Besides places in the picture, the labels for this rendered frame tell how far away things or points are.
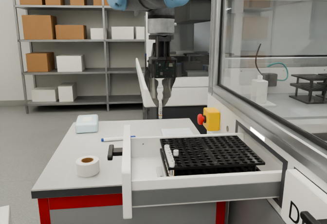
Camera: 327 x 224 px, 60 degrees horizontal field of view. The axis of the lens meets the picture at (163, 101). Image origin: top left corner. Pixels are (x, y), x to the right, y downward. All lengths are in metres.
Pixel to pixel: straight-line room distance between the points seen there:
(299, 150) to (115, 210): 0.56
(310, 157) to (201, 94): 1.01
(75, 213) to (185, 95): 0.85
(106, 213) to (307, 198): 0.58
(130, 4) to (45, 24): 3.85
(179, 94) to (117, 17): 3.43
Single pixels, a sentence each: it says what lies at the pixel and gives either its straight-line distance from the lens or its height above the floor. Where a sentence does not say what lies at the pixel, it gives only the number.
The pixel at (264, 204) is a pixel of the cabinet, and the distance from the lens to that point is 0.77.
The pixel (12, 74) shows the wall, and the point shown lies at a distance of 5.22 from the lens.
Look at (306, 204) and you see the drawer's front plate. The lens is 0.58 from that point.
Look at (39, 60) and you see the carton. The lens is 4.59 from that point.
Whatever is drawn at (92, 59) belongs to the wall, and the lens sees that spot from 4.87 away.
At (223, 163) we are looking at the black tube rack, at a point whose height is 0.90.
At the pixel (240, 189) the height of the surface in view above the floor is 0.86.
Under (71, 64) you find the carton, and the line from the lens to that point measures 4.45.
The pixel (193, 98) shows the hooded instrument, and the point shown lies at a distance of 1.52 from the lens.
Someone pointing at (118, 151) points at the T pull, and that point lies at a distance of 0.69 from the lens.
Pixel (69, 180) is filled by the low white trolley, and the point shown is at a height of 0.76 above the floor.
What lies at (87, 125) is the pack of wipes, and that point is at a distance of 1.27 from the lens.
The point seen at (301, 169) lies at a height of 0.94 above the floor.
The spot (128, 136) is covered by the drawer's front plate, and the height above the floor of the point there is 0.93.
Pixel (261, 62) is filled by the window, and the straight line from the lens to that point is 0.77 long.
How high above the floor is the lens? 1.19
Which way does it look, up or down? 14 degrees down
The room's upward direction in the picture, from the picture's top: straight up
